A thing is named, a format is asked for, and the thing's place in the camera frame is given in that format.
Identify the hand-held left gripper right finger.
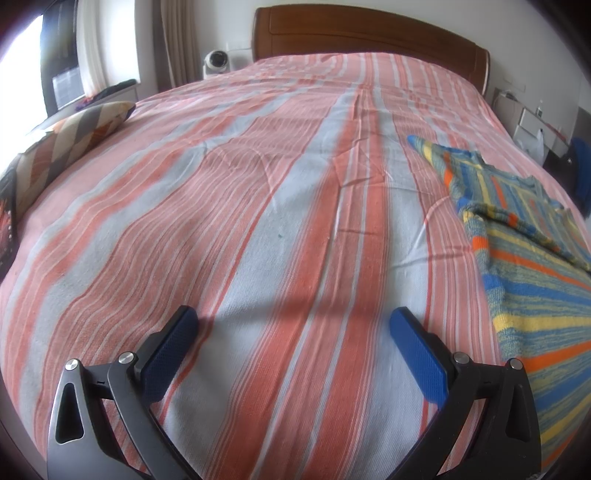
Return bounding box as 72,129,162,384
389,307,542,480

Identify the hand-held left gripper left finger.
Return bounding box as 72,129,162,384
46,305,204,480

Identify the multicolour striped shirt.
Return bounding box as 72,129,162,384
406,134,591,472

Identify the pink striped bedspread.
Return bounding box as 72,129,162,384
0,52,591,480

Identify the black smartphone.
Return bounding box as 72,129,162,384
0,166,19,278

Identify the chevron striped pillow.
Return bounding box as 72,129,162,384
0,102,137,217

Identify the white plastic bag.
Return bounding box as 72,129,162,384
522,129,546,163

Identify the dark object on sill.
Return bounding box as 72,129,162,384
85,79,138,104

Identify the beige curtain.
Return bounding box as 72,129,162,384
157,0,204,90

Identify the window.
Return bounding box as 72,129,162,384
0,14,54,134

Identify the brown wooden headboard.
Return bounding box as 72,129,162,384
252,6,491,100

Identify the white round camera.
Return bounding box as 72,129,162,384
202,48,232,77

